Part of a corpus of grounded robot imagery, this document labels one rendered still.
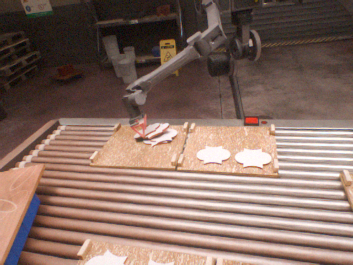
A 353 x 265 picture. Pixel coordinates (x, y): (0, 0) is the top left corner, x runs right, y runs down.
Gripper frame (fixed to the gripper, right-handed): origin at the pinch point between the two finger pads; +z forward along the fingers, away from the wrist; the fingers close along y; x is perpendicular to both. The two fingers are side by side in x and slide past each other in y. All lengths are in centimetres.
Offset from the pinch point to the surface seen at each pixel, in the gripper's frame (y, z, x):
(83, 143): 8.6, -3.6, 35.0
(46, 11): 498, -166, 193
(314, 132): -12, 27, -77
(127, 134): 7.0, 0.6, 10.6
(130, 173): -21.2, 9.0, 8.6
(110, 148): -3.7, 0.9, 18.1
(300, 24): 425, 45, -279
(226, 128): -1.1, 14.2, -39.3
